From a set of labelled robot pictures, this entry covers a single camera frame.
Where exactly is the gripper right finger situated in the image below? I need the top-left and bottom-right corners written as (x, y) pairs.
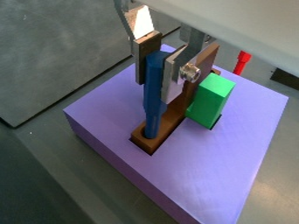
top-left (162, 24), bottom-right (213, 104)

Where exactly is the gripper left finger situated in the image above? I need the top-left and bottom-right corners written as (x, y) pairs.
top-left (114, 0), bottom-right (163, 85)

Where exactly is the blue hexagonal peg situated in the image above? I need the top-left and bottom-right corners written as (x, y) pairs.
top-left (145, 51), bottom-right (170, 139)

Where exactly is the black angle fixture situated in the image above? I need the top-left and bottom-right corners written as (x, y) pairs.
top-left (272, 68), bottom-right (299, 91)

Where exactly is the green U-shaped block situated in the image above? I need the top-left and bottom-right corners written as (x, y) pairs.
top-left (186, 73), bottom-right (237, 130)

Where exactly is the brown L-shaped block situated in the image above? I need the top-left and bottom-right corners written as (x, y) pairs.
top-left (130, 44), bottom-right (221, 155)

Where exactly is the red hexagonal peg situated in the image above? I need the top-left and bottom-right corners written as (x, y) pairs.
top-left (233, 51), bottom-right (253, 75)

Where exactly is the purple base block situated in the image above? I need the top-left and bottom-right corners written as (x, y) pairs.
top-left (65, 67), bottom-right (288, 224)

